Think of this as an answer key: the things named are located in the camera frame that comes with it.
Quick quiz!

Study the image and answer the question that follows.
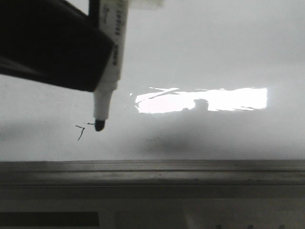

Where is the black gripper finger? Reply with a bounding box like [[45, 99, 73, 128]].
[[0, 0, 114, 92]]

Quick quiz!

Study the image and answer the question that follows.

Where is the black and white whiteboard marker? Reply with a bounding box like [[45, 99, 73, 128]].
[[89, 0, 129, 131]]

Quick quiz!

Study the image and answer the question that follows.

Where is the white whiteboard with metal frame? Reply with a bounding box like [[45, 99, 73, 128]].
[[0, 0, 305, 199]]

